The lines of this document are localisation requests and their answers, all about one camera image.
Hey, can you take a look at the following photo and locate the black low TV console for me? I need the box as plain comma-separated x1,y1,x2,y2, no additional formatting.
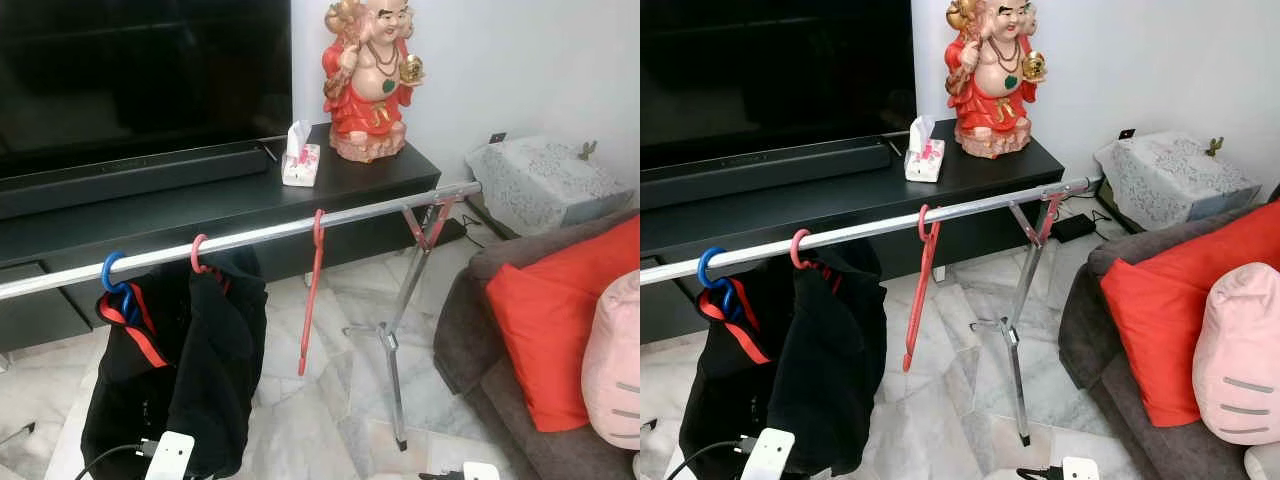
0,123,442,353
640,118,1067,346

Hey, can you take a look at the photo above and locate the white pink tissue box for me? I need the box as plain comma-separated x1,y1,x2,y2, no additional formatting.
281,120,322,189
904,114,947,184

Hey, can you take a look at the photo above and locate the blue plastic hanger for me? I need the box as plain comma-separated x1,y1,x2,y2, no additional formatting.
697,246,743,323
100,249,143,327

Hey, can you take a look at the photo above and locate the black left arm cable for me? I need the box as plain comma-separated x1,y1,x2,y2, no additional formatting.
72,441,161,480
665,436,763,480

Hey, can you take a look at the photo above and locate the pink cat face pillow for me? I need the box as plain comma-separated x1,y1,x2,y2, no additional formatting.
581,269,641,452
1192,262,1280,447

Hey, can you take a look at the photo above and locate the salmon pink plastic hanger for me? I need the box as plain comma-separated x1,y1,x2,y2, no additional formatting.
789,228,833,286
189,233,229,291

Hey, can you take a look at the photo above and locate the grey plush toy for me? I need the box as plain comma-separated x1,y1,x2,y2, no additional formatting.
1245,443,1280,480

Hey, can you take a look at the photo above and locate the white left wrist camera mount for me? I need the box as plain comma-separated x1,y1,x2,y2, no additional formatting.
145,431,197,480
740,428,797,480

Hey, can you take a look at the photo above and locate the black garment with red trim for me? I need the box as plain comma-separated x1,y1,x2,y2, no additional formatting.
680,283,801,479
80,285,191,479

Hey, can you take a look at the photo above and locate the white lace covered box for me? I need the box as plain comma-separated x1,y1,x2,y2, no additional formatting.
465,136,635,239
1093,130,1264,234

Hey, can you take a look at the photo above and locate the black flat television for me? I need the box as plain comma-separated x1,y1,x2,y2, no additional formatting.
640,0,918,156
0,0,294,166

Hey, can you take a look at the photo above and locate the dark grey sofa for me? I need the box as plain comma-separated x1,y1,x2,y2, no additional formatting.
1058,200,1280,480
432,207,641,480

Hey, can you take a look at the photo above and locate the plain black garment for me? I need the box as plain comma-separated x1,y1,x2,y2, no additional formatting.
160,248,269,479
765,243,889,479

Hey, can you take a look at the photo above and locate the red laughing Buddha statue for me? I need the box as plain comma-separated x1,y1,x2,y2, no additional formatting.
945,0,1049,160
322,0,426,164

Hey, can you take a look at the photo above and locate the red plastic hanger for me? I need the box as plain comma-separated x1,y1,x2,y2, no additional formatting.
297,208,328,378
902,204,943,374

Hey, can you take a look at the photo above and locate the silver metal clothes rack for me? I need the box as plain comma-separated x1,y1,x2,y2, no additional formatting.
640,176,1105,448
0,181,485,453

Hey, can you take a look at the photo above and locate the red cushion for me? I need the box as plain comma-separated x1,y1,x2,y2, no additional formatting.
485,213,641,434
1100,200,1280,429

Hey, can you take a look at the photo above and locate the black power adapter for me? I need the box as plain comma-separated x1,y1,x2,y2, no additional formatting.
1050,212,1099,244

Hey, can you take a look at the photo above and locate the black soundbar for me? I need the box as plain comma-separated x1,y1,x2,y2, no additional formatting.
640,135,905,212
0,140,280,222

